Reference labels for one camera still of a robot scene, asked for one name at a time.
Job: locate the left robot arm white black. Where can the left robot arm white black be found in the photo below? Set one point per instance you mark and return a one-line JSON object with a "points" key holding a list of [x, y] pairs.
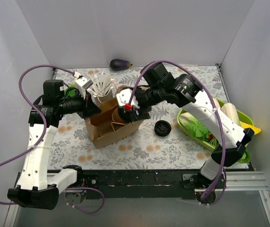
{"points": [[33, 188]]}

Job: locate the green bok choy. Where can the green bok choy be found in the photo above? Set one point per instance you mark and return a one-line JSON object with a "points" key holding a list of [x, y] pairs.
{"points": [[70, 91]]}

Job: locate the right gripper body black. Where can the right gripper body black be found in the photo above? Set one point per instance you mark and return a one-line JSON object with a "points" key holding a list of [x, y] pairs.
{"points": [[136, 113]]}

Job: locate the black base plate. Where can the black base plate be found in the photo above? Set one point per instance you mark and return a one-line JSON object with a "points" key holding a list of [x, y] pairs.
{"points": [[159, 183]]}

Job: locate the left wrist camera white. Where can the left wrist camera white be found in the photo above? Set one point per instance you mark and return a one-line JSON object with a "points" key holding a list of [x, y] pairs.
{"points": [[82, 83]]}

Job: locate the brown paper bag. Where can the brown paper bag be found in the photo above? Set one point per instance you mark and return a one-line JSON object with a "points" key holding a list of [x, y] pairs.
{"points": [[104, 119]]}

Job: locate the purple eggplant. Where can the purple eggplant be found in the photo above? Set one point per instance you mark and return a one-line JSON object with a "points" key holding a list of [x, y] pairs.
{"points": [[119, 65]]}

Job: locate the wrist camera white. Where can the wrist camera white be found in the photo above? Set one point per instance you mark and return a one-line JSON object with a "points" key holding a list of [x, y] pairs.
{"points": [[82, 83], [125, 100]]}

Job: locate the yellow pepper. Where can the yellow pepper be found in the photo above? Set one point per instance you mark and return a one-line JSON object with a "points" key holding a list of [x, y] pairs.
{"points": [[246, 126]]}

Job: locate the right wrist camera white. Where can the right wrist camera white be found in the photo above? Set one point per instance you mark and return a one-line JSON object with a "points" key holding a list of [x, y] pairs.
{"points": [[125, 100]]}

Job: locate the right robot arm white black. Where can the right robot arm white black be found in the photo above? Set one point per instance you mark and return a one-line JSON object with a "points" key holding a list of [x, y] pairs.
{"points": [[189, 94]]}

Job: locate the green leafy lettuce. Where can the green leafy lettuce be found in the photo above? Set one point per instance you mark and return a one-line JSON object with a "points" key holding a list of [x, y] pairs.
{"points": [[194, 126]]}

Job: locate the stack of black lids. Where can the stack of black lids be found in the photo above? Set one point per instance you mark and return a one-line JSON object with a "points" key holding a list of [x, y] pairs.
{"points": [[162, 128]]}

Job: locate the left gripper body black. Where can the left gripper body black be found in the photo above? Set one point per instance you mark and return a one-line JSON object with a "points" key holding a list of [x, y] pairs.
{"points": [[87, 105]]}

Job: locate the grey straw holder cup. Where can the grey straw holder cup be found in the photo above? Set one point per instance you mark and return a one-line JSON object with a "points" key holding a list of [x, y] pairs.
{"points": [[108, 96]]}

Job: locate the bundle of white straws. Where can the bundle of white straws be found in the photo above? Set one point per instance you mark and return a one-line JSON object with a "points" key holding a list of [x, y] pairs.
{"points": [[103, 83]]}

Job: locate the brown paper coffee cup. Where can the brown paper coffee cup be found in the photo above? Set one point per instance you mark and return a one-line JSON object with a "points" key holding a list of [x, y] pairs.
{"points": [[120, 116]]}

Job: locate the napa cabbage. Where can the napa cabbage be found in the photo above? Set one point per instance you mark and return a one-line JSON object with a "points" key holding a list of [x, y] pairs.
{"points": [[231, 112]]}

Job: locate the aluminium frame rail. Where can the aluminium frame rail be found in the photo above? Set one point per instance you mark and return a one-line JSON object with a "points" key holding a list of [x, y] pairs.
{"points": [[248, 182]]}

